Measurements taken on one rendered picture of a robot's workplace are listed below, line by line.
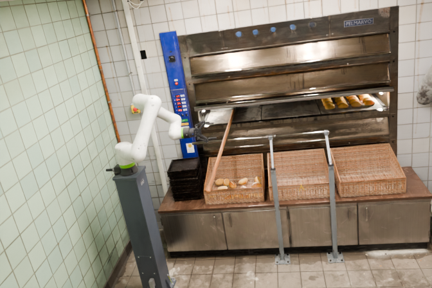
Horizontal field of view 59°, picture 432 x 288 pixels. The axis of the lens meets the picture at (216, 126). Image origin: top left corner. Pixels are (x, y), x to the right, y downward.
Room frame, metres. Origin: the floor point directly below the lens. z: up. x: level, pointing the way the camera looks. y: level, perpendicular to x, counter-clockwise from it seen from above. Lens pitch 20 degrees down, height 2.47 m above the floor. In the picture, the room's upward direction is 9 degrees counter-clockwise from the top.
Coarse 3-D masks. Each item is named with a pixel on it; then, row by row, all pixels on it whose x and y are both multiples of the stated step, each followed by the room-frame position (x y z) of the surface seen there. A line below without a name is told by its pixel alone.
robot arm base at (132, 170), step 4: (108, 168) 2.83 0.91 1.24; (112, 168) 2.80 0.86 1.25; (116, 168) 2.78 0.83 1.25; (120, 168) 2.77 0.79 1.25; (124, 168) 2.74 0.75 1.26; (128, 168) 2.74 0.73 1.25; (132, 168) 2.75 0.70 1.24; (136, 168) 2.78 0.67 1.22; (116, 172) 2.77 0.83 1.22; (120, 172) 2.77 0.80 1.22; (124, 172) 2.73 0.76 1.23; (128, 172) 2.73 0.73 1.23; (132, 172) 2.74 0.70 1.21; (136, 172) 2.76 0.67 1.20
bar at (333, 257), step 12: (300, 132) 3.11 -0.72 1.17; (312, 132) 3.08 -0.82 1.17; (324, 132) 3.06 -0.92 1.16; (192, 144) 3.28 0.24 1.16; (276, 192) 2.92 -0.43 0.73; (276, 204) 2.93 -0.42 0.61; (276, 216) 2.93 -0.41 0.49; (336, 228) 2.84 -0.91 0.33; (336, 240) 2.84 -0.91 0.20; (336, 252) 2.84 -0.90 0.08; (276, 264) 2.89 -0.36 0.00
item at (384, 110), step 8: (336, 112) 3.45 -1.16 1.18; (344, 112) 3.42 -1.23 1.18; (352, 112) 3.39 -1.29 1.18; (360, 112) 3.37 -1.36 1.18; (368, 112) 3.35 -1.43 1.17; (376, 112) 3.34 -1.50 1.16; (384, 112) 3.33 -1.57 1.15; (256, 120) 3.58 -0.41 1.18; (264, 120) 3.55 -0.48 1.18; (272, 120) 3.52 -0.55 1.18; (280, 120) 3.50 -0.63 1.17; (288, 120) 3.49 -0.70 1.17; (296, 120) 3.47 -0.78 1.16; (304, 120) 3.46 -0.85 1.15; (312, 120) 3.44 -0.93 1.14; (208, 128) 3.63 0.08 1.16; (216, 128) 3.61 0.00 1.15; (224, 128) 3.60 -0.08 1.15
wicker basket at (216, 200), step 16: (224, 160) 3.57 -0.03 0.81; (240, 160) 3.53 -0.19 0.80; (256, 160) 3.50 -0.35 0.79; (208, 176) 3.42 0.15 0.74; (224, 176) 3.53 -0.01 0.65; (240, 176) 3.50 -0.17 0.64; (256, 176) 3.46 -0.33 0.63; (224, 192) 3.12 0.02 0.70; (240, 192) 3.09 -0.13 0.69; (256, 192) 3.06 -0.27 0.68
